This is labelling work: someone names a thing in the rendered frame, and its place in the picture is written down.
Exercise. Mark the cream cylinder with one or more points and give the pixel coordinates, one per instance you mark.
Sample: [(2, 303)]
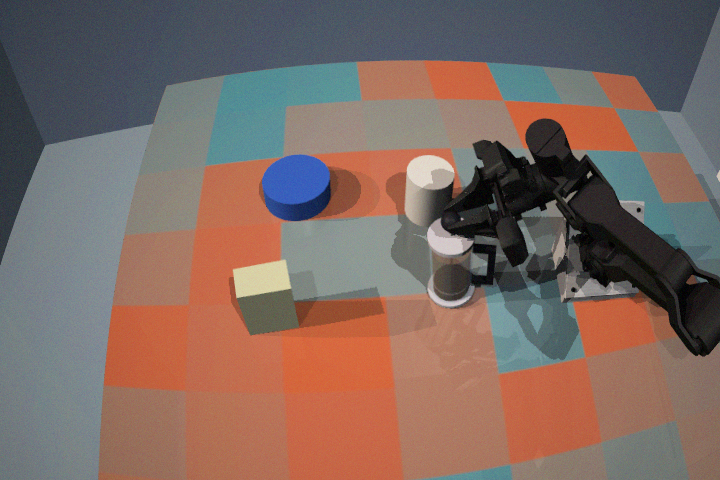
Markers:
[(429, 188)]

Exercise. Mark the french press coffee maker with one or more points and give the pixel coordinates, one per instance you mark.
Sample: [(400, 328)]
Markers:
[(452, 284)]

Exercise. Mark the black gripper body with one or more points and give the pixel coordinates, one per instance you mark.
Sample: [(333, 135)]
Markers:
[(510, 236)]

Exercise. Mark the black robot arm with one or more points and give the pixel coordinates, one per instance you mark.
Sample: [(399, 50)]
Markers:
[(615, 245)]

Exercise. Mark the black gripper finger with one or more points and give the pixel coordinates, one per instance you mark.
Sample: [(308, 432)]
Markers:
[(479, 224), (474, 195)]

